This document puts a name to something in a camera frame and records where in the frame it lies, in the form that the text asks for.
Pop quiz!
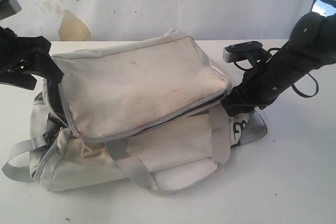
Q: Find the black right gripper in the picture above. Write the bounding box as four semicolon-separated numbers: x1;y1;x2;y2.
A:
222;63;278;116

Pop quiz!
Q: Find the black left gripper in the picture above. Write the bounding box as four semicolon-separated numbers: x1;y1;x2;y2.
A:
1;27;64;90

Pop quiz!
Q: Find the white canvas duffel bag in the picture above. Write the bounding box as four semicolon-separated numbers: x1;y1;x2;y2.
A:
2;31;267;193

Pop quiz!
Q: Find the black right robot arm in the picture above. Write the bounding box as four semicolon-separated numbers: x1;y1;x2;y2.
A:
221;12;335;116

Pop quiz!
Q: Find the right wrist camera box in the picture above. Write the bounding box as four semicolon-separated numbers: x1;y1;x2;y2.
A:
223;40;271;71

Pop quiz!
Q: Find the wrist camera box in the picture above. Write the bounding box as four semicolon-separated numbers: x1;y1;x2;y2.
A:
223;40;271;71
0;0;22;20

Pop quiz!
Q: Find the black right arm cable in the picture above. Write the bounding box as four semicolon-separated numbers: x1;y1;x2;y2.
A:
232;48;321;99

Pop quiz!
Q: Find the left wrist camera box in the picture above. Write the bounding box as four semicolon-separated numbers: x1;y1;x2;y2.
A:
0;0;22;20

